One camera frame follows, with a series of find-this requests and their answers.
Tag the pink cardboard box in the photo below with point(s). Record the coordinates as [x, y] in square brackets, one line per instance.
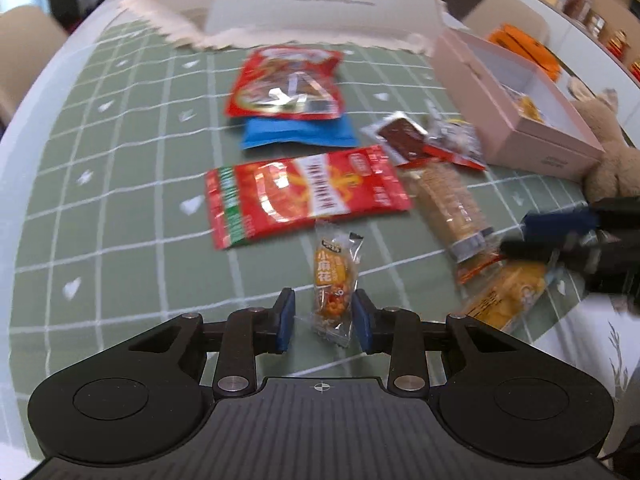
[480, 110]

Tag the blue snack bag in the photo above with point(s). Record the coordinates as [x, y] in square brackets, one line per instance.
[300, 132]

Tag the cream printed tote bag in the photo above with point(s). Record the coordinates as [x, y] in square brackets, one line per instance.
[310, 15]

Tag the small clear twist snack packet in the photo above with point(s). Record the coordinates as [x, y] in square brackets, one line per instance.
[332, 280]

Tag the red foil snack bag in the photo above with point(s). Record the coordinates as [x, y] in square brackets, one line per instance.
[287, 85]

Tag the orange bag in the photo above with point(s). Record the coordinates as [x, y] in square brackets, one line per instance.
[525, 47]

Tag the green checked tablecloth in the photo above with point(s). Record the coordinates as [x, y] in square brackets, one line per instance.
[125, 185]

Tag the red snack bag green edge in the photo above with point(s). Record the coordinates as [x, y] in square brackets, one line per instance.
[300, 195]

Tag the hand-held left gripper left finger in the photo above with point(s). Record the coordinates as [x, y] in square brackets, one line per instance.
[283, 320]

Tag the orange cracker packet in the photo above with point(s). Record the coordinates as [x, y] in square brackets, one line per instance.
[505, 292]

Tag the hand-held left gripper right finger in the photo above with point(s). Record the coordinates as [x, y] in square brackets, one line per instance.
[362, 322]

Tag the small red snack packet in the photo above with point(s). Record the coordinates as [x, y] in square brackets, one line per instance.
[452, 142]

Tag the small yellow snack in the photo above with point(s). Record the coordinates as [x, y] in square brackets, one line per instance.
[530, 109]

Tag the small dark red packet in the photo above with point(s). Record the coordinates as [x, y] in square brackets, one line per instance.
[400, 135]

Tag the clear beige biscuit packet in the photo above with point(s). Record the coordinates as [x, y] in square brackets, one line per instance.
[445, 205]

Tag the brown plush toy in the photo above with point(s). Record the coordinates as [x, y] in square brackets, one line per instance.
[607, 150]

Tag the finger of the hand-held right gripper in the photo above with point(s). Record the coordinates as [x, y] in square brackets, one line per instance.
[540, 251]
[560, 222]

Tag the shelf with jars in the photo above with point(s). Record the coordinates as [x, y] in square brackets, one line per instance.
[585, 5]

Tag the beige chair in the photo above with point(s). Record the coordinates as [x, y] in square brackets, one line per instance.
[27, 55]
[505, 15]

